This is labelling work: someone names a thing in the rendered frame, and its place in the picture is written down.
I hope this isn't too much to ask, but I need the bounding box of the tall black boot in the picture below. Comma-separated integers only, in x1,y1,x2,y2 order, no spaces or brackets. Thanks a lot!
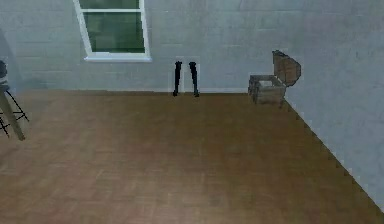
188,61,200,98

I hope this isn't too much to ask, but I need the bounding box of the white framed window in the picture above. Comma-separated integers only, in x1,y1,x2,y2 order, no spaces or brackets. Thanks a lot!
72,0,153,64

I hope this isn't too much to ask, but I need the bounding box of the open grey wooden chest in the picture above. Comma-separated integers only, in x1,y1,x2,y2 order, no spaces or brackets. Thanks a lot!
247,49,303,105

